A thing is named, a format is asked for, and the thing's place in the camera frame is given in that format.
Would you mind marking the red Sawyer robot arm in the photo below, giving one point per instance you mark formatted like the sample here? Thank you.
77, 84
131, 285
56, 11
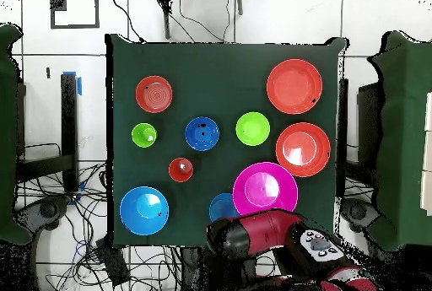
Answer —
270, 233

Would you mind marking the small light blue bowl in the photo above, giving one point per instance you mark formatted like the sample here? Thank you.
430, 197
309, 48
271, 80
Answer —
219, 208

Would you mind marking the dark green tablecloth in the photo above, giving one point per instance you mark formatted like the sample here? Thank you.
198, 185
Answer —
216, 68

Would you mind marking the large light blue bowl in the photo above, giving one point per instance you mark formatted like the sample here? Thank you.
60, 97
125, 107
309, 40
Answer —
144, 210

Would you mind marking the green cup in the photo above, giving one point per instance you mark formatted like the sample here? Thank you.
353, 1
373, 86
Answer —
143, 135

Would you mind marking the black table frame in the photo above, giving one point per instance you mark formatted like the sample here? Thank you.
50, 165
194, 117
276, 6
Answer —
342, 119
69, 119

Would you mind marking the black metal stand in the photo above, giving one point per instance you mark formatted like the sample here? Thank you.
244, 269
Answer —
166, 17

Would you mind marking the orange cup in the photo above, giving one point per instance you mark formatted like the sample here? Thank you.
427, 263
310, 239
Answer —
181, 169

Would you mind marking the green bowl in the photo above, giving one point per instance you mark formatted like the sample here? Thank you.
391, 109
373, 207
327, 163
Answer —
252, 129

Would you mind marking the dark grey floor base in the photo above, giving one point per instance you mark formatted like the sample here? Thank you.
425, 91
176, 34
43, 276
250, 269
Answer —
357, 213
47, 210

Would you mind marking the large pink bowl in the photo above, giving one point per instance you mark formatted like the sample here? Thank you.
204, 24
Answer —
265, 188

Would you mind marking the dark blue bowl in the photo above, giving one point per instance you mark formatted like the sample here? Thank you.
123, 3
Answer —
202, 139

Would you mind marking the small orange bowl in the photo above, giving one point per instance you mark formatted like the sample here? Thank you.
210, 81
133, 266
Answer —
154, 94

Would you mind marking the large orange bowl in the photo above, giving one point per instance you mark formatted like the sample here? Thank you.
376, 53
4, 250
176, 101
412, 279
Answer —
303, 149
294, 86

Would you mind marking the black power box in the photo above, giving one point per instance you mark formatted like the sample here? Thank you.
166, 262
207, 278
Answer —
113, 264

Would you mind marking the neighbouring green cloth table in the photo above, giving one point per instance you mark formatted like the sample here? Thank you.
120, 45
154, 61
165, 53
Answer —
8, 135
405, 135

